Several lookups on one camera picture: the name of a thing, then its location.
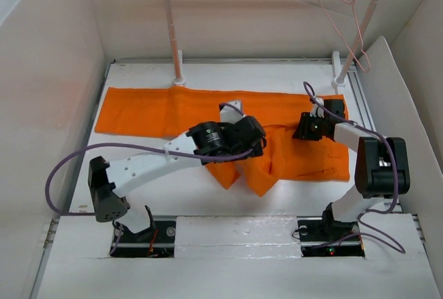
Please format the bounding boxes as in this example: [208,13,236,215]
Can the orange trousers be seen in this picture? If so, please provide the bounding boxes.
[95,87,350,197]

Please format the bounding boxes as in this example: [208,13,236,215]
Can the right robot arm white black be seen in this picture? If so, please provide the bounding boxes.
[293,98,410,239]

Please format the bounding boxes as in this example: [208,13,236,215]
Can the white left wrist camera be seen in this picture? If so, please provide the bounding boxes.
[219,100,244,124]

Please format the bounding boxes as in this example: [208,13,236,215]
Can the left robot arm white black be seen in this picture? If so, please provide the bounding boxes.
[88,116,266,242]

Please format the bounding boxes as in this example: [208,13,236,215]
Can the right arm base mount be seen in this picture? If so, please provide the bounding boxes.
[292,217,365,258]

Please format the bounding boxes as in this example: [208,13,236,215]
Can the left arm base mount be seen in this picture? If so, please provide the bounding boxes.
[110,219,177,258]

